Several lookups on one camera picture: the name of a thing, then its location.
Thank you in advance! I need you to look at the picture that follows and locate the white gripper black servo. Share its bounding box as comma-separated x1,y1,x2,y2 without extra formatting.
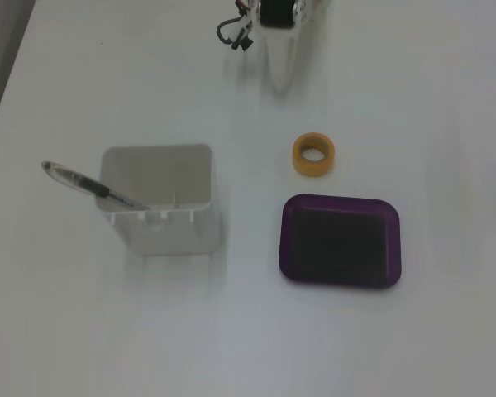
251,0,313,97

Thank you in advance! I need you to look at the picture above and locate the yellow masking tape roll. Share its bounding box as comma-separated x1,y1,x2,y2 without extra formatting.
292,132,336,178

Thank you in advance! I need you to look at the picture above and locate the white plastic pen holder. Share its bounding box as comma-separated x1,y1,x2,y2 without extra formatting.
95,142,222,256

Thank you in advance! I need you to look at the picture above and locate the purple tray with black liner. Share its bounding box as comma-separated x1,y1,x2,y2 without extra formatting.
278,193,403,289

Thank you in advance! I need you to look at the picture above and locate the black ballpoint pen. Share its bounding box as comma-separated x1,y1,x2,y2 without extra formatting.
40,160,152,211

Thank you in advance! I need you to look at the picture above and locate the black cable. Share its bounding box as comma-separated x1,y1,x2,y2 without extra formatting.
217,0,255,53

